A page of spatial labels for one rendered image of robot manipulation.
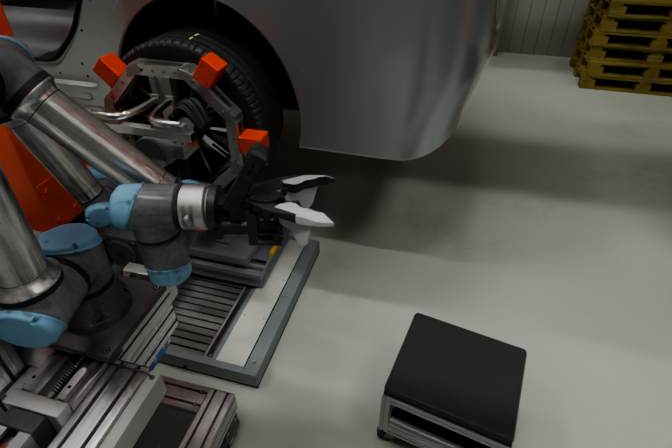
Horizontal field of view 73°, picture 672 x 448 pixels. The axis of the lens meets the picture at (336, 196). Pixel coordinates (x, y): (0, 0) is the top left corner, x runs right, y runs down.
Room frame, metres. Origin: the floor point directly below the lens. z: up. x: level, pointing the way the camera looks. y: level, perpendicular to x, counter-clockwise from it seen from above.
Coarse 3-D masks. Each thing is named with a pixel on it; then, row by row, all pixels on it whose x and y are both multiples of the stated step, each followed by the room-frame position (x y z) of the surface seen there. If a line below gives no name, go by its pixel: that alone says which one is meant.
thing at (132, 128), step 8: (104, 120) 1.40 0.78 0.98; (112, 120) 1.40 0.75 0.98; (112, 128) 1.38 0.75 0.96; (120, 128) 1.37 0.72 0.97; (128, 128) 1.36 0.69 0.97; (136, 128) 1.35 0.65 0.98; (144, 128) 1.34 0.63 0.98; (152, 128) 1.34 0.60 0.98; (160, 128) 1.34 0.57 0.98; (168, 128) 1.34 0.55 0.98; (152, 136) 1.34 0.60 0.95; (160, 136) 1.33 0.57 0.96; (168, 136) 1.32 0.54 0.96; (176, 136) 1.31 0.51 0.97; (184, 136) 1.30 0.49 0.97; (192, 136) 1.30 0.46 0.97
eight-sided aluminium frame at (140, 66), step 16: (128, 64) 1.57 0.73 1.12; (144, 64) 1.55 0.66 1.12; (160, 64) 1.55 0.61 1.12; (176, 64) 1.56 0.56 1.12; (192, 64) 1.55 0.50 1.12; (128, 80) 1.57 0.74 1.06; (192, 80) 1.50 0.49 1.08; (112, 96) 1.61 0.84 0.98; (208, 96) 1.49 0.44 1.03; (224, 96) 1.52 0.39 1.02; (224, 112) 1.47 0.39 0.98; (240, 112) 1.51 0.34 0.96; (240, 128) 1.51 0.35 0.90; (240, 160) 1.47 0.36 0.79; (224, 176) 1.49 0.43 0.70
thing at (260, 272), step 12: (288, 228) 1.83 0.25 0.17; (288, 240) 1.81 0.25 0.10; (264, 252) 1.67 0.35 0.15; (276, 252) 1.66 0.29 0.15; (192, 264) 1.57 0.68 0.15; (204, 264) 1.56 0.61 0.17; (216, 264) 1.58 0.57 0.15; (228, 264) 1.58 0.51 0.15; (252, 264) 1.56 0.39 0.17; (264, 264) 1.55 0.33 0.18; (216, 276) 1.54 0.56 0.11; (228, 276) 1.53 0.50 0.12; (240, 276) 1.51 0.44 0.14; (252, 276) 1.49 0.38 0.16; (264, 276) 1.51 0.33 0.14
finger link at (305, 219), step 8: (280, 208) 0.54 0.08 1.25; (288, 208) 0.54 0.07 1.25; (296, 208) 0.54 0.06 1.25; (304, 208) 0.54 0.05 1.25; (296, 216) 0.52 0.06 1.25; (304, 216) 0.52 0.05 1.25; (312, 216) 0.52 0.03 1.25; (320, 216) 0.52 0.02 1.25; (288, 224) 0.54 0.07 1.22; (296, 224) 0.53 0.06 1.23; (304, 224) 0.52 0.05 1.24; (312, 224) 0.52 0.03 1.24; (320, 224) 0.51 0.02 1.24; (328, 224) 0.51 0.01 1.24; (296, 232) 0.53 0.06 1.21; (304, 232) 0.52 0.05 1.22; (296, 240) 0.53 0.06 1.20; (304, 240) 0.52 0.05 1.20
